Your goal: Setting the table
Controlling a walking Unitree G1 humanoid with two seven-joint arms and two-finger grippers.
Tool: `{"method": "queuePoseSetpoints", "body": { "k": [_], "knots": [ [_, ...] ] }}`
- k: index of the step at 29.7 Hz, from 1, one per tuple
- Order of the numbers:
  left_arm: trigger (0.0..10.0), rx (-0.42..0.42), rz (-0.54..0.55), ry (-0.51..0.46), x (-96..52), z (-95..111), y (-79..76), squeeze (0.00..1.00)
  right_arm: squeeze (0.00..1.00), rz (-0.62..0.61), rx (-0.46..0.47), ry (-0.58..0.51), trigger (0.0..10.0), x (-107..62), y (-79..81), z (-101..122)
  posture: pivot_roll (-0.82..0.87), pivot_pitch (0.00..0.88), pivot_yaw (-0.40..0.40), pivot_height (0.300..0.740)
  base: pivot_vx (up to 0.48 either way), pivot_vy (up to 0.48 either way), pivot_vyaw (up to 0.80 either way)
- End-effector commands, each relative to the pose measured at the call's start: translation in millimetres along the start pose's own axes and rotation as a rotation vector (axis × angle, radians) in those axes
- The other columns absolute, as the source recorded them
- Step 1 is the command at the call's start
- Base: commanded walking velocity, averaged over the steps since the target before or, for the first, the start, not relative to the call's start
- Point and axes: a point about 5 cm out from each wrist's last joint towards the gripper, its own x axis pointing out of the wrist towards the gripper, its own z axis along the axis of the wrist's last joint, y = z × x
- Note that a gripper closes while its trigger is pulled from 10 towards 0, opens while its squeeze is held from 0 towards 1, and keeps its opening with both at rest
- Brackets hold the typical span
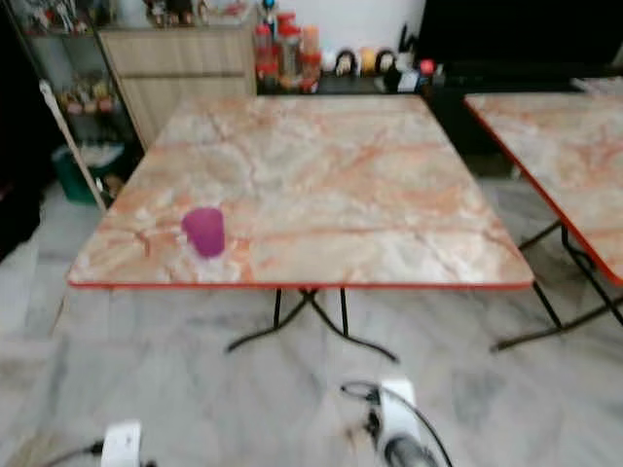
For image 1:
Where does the purple plastic cup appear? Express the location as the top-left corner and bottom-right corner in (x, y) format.
(181, 206), (226, 259)

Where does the marble-top folding table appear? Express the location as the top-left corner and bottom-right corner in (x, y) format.
(66, 94), (536, 364)
(462, 90), (623, 352)

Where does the black bag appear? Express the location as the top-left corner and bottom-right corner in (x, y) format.
(0, 173), (42, 260)

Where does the low black console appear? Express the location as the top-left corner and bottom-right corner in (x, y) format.
(256, 60), (623, 157)

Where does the small yellow round figurine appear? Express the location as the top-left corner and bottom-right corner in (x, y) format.
(357, 47), (379, 76)

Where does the orange-lidded clear jar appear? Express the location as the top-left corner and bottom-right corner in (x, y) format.
(300, 25), (322, 91)

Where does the green plastic bin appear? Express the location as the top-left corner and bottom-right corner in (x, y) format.
(53, 144), (125, 205)

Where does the red-lidded clear jar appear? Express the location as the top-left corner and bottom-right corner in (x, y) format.
(274, 13), (303, 90)

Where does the light wooden cabinet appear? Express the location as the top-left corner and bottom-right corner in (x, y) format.
(99, 24), (260, 149)

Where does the white broom stick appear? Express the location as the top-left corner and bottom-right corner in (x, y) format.
(40, 80), (107, 211)

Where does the black television screen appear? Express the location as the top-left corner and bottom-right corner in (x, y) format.
(417, 0), (623, 65)

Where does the dark glass display shelf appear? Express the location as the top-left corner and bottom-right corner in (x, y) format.
(5, 0), (147, 200)

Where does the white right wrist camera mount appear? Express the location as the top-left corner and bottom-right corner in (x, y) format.
(377, 377), (421, 454)

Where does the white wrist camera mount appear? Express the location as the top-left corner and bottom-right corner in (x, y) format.
(101, 419), (145, 467)
(377, 377), (421, 454)

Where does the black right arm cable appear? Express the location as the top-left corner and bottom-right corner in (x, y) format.
(340, 379), (456, 467)

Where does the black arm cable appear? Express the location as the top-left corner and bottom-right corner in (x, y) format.
(340, 379), (456, 467)
(47, 440), (105, 467)

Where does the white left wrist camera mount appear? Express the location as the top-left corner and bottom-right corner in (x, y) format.
(101, 419), (145, 467)

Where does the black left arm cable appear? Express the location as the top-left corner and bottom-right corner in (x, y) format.
(47, 440), (105, 467)

